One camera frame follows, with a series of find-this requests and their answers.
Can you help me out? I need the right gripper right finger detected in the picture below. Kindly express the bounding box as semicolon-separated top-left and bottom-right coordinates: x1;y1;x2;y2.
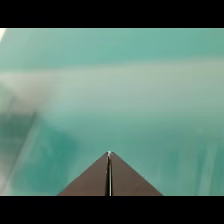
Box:
109;151;164;197

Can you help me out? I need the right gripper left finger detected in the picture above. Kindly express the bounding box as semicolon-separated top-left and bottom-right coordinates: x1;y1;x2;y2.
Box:
57;151;110;197

